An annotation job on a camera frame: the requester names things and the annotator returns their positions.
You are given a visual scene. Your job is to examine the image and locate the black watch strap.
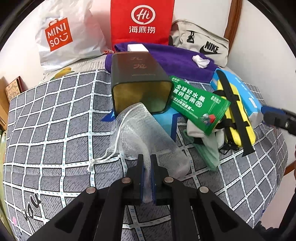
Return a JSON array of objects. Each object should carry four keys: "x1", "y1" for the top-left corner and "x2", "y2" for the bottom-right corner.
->
[{"x1": 216, "y1": 69, "x2": 255, "y2": 158}]

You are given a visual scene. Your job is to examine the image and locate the white mesh drawstring bag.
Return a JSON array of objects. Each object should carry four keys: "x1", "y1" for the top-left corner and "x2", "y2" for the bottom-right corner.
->
[{"x1": 88, "y1": 103, "x2": 190, "y2": 203}]

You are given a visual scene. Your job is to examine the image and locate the white tissue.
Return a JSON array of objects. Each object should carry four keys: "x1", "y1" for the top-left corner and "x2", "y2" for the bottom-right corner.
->
[{"x1": 192, "y1": 55, "x2": 210, "y2": 69}]

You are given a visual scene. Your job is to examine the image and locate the yellow black shin guard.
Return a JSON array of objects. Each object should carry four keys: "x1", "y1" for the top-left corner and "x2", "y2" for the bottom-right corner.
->
[{"x1": 214, "y1": 78, "x2": 256, "y2": 156}]

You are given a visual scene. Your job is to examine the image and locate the white foam sponge block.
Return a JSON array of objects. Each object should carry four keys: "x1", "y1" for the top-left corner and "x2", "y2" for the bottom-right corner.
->
[{"x1": 127, "y1": 44, "x2": 149, "y2": 52}]

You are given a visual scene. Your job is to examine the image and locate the blue tissue pack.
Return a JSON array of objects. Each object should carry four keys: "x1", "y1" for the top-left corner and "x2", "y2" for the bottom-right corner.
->
[{"x1": 210, "y1": 68, "x2": 263, "y2": 128}]

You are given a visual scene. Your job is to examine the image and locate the light green cloth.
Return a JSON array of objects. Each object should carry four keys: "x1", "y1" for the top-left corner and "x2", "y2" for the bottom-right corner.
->
[{"x1": 183, "y1": 130, "x2": 220, "y2": 171}]

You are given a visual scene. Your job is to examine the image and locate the green fruit flyer packet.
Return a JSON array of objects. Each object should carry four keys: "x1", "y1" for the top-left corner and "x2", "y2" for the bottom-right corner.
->
[{"x1": 170, "y1": 76, "x2": 231, "y2": 136}]

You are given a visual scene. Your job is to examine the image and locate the dark green tea tin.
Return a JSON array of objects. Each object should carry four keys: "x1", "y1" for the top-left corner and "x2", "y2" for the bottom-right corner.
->
[{"x1": 111, "y1": 52, "x2": 173, "y2": 116}]

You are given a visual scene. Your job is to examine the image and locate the purple fleece towel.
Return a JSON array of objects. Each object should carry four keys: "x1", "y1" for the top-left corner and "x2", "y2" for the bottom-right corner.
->
[{"x1": 115, "y1": 42, "x2": 218, "y2": 83}]

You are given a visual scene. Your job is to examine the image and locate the grey Nike bag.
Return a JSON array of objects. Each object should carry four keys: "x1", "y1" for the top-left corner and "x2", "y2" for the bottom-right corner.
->
[{"x1": 171, "y1": 20, "x2": 229, "y2": 67}]

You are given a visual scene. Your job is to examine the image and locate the newspaper print pillow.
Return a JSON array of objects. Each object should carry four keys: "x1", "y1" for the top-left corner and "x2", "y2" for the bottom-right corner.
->
[{"x1": 40, "y1": 55, "x2": 106, "y2": 83}]

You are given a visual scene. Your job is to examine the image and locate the wooden headboard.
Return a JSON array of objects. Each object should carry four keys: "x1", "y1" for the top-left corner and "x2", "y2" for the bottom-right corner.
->
[{"x1": 0, "y1": 77, "x2": 9, "y2": 131}]

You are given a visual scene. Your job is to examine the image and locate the red Haidilao paper bag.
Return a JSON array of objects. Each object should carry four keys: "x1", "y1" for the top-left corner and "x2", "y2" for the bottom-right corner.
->
[{"x1": 110, "y1": 0, "x2": 175, "y2": 49}]

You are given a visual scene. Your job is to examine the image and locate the white Miniso plastic bag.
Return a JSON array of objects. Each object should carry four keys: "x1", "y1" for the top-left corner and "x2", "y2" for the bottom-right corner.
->
[{"x1": 36, "y1": 1, "x2": 109, "y2": 73}]

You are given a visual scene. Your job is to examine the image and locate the wooden door frame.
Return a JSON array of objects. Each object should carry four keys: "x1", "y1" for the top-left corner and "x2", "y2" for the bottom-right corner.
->
[{"x1": 224, "y1": 0, "x2": 243, "y2": 52}]

